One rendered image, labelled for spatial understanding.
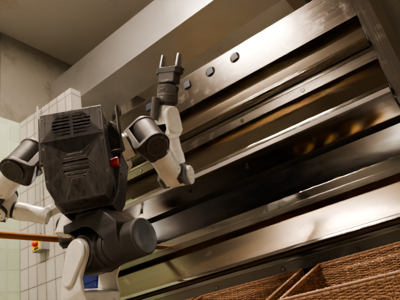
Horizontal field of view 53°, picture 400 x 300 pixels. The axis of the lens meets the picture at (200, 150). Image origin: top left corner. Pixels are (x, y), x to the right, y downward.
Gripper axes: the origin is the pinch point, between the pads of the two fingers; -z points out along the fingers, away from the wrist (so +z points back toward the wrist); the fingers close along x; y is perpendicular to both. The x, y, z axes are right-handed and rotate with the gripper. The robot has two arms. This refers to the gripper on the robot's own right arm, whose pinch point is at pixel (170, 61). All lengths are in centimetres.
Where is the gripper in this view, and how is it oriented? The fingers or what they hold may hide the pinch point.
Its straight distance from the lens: 171.5
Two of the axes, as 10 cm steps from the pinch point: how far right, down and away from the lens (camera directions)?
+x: -8.6, 0.0, 5.1
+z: -0.8, 9.9, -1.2
